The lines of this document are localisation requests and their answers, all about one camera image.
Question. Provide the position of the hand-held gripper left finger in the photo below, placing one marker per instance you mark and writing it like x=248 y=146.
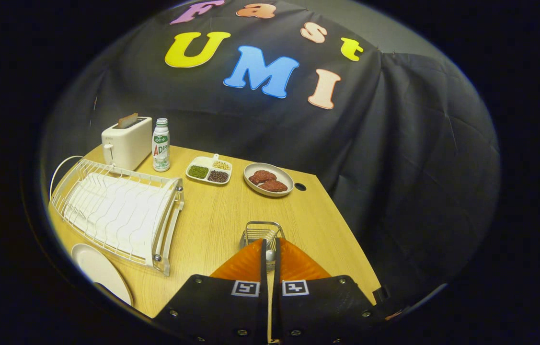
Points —
x=212 y=306

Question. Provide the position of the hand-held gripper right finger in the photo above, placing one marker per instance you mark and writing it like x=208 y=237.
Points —
x=327 y=306

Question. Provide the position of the beige round plate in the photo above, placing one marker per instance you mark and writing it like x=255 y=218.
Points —
x=102 y=273

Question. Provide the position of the beige meat plate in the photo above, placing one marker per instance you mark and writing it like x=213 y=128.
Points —
x=279 y=172

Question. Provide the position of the white divided bean dish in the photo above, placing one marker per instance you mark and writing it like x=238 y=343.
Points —
x=205 y=161

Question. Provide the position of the black table grommet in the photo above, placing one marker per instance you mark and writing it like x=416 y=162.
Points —
x=300 y=187

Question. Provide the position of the red meat patty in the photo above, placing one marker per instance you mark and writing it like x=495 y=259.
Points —
x=262 y=176
x=274 y=186

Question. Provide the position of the black backdrop cloth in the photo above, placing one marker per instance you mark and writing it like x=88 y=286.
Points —
x=394 y=167

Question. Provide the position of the white bottle green label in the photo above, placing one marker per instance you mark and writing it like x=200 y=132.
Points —
x=161 y=148

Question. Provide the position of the white toaster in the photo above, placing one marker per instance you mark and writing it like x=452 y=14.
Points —
x=128 y=143

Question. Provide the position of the toast slice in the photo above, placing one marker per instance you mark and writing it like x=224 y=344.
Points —
x=128 y=120

